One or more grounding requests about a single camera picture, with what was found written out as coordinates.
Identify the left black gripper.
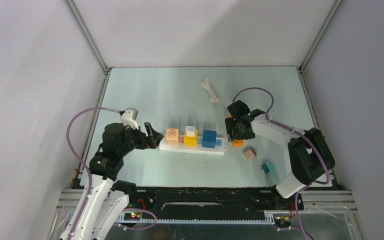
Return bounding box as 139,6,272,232
118,122,163,156

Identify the orange power strip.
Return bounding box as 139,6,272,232
224,115,245,148

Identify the beige cube socket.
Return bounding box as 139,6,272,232
165,128,180,145

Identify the white multicolour power strip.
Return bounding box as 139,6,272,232
158,135,227,156

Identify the blue cube socket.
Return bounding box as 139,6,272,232
201,130,217,149

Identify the yellow cube socket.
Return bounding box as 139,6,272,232
183,129,198,147

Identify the white plug adapter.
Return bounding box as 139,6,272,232
184,125,197,138

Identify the white cord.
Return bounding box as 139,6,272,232
199,77,229,109

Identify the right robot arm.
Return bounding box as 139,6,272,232
225,100,336,209

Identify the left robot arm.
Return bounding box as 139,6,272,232
59,122,164,240

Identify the pink plug adapter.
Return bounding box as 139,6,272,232
243,147,257,161

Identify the teal plug adapter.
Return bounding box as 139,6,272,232
261,161,276,174

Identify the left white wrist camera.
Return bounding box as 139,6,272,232
120,107,140,130

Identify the grey cable duct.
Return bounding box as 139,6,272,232
89,211,276,226

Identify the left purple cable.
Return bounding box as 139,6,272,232
66,106,158,240

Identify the purple cable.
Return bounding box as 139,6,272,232
231,87,331,240
66,106,158,240

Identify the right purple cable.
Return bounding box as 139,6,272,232
231,87,331,240

